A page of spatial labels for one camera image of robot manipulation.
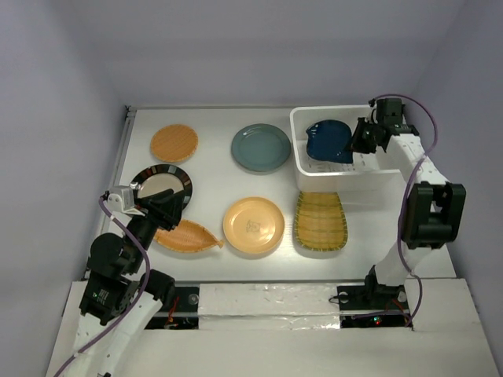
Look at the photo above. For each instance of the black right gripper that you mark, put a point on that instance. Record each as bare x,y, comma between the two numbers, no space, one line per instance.
162,210

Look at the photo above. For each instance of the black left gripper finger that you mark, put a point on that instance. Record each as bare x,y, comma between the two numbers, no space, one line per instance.
175,206
155,200

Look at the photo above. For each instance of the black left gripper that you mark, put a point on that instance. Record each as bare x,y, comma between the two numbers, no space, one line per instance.
385,129

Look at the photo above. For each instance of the orange fish-shaped woven basket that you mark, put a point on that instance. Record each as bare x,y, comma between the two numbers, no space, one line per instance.
187,238

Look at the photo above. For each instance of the dark blue leaf plate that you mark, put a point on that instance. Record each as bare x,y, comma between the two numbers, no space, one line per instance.
327,140

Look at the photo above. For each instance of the yellow round plastic plate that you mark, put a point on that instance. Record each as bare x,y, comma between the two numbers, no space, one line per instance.
254,225

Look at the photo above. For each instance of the green yellow bamboo tray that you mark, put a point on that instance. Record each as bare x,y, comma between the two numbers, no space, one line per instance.
320,224

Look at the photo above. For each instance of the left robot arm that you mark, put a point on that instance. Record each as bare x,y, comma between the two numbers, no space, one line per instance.
124,292

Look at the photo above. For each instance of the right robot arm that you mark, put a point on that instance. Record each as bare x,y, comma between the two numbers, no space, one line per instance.
234,171

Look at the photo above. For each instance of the white plastic bin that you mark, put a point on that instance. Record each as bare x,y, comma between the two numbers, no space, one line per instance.
306,173

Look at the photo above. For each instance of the striped rim round plate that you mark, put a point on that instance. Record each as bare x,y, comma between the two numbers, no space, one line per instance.
160,177

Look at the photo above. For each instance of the round orange woven plate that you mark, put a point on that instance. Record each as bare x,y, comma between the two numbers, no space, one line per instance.
174,143

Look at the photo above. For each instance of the teal round ceramic plate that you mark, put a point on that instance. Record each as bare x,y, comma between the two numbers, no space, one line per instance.
261,148

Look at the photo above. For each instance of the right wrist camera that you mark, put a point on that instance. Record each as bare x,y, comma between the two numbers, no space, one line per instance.
371,116

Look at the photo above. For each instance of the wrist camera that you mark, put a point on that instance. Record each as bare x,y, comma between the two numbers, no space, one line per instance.
119,199
371,116

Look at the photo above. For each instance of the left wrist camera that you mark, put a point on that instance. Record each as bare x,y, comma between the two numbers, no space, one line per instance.
119,199

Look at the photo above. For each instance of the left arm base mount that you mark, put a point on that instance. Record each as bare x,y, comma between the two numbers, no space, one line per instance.
181,313

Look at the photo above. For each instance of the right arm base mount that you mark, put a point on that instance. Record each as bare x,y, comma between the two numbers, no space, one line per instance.
359,310

